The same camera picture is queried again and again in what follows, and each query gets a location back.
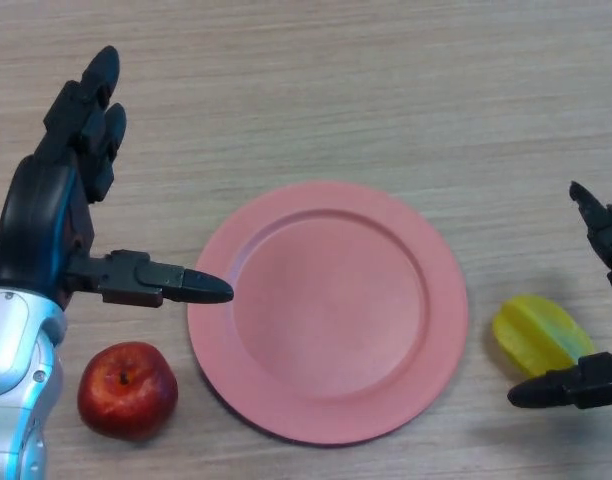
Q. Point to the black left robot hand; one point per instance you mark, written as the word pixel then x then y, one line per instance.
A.
pixel 31 225

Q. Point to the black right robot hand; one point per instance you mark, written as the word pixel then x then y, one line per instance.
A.
pixel 603 225

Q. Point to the yellow starfruit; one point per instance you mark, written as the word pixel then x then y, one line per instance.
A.
pixel 531 330

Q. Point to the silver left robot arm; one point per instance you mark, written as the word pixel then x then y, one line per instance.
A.
pixel 16 360

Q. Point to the pink round plate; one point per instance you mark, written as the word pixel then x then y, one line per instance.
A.
pixel 331 320

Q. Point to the red apple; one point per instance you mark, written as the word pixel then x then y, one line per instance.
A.
pixel 126 395

